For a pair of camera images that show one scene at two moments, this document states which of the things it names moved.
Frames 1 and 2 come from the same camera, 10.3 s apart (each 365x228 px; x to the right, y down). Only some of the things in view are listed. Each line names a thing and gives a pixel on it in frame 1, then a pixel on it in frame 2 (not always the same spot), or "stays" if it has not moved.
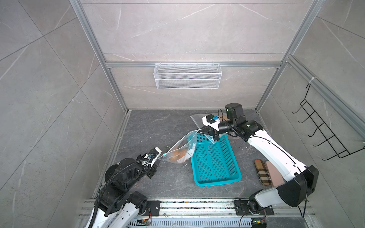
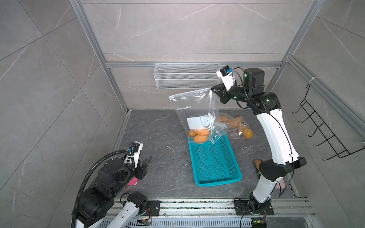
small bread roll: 181,153 -> 192,133
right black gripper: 208,131 -> 222,90
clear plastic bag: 181,151 -> 199,114
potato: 177,154 -> 200,138
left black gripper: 152,170 -> 142,169
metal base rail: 212,213 stays
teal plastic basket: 215,163 stays
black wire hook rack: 331,138 stays
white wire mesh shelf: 187,76 stays
